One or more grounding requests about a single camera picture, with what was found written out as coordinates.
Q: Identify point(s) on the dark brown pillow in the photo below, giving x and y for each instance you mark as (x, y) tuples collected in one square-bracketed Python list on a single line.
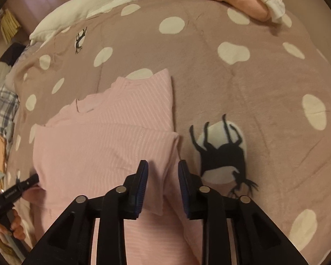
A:
[(11, 53)]

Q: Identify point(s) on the person's left hand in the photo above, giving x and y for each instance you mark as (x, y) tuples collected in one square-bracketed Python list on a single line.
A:
[(18, 226)]

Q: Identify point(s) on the yellow fringed hanging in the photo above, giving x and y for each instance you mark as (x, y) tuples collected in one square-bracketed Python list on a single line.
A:
[(9, 24)]

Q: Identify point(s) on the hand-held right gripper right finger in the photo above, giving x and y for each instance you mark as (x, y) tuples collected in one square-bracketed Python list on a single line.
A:
[(186, 190)]

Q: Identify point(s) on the polka dot blanket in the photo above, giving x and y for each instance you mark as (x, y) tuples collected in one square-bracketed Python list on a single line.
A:
[(223, 74)]

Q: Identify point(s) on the white goose plush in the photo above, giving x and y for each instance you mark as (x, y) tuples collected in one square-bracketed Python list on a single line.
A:
[(71, 11)]

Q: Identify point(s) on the plaid pillow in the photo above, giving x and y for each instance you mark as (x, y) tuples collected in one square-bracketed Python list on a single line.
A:
[(0, 110)]

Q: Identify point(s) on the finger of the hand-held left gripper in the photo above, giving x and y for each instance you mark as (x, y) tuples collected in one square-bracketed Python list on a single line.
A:
[(29, 182)]

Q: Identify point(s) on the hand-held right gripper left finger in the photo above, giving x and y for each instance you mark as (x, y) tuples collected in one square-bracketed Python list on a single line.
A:
[(139, 187)]

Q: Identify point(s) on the pink striped top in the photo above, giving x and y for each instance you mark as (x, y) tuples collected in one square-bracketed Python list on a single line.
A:
[(99, 143)]

